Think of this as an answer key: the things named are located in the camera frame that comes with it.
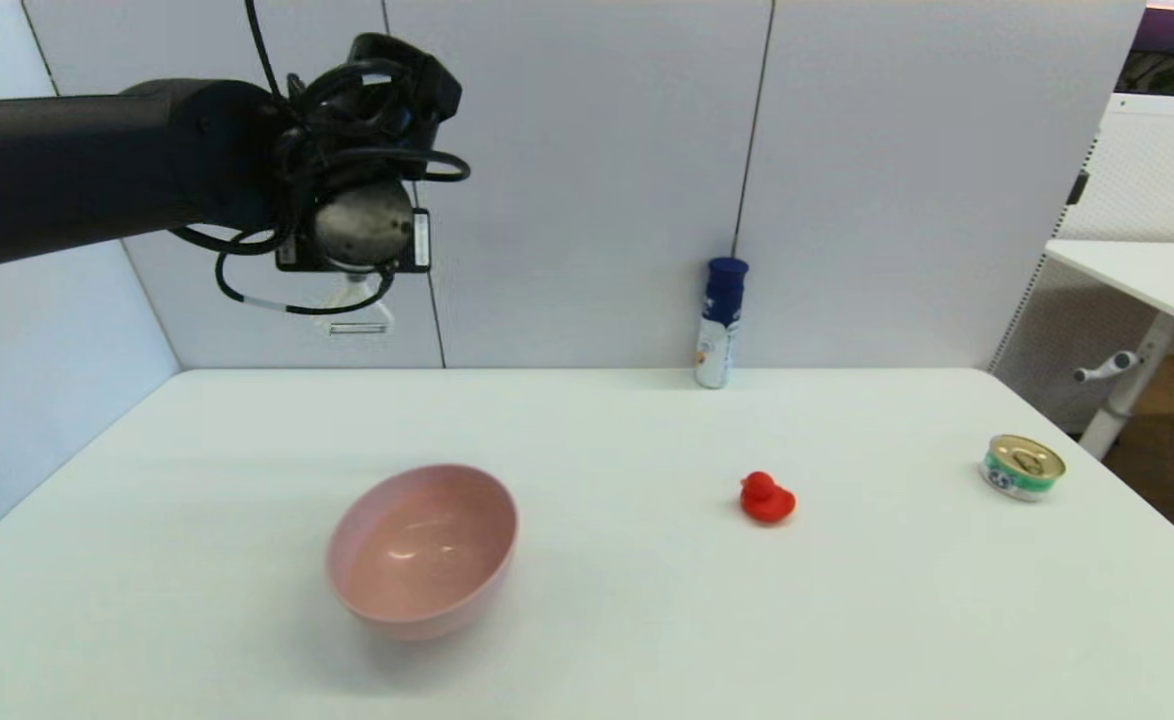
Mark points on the pink bowl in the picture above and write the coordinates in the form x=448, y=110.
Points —
x=417, y=550

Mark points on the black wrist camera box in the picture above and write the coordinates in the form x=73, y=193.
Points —
x=297, y=258

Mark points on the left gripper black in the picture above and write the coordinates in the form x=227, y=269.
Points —
x=362, y=225

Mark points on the green label tin can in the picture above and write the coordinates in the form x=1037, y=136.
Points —
x=1022, y=470

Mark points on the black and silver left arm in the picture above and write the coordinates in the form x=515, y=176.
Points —
x=77, y=170

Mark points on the white pegboard partition panel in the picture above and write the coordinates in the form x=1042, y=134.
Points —
x=1157, y=170

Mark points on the white side desk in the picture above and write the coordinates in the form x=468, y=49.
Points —
x=1147, y=275

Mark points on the black panel bracket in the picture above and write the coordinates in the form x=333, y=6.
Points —
x=1079, y=188

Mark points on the white bottle with blue cap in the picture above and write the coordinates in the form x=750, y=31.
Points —
x=719, y=330

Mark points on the red rubber duck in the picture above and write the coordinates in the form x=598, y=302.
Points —
x=767, y=502

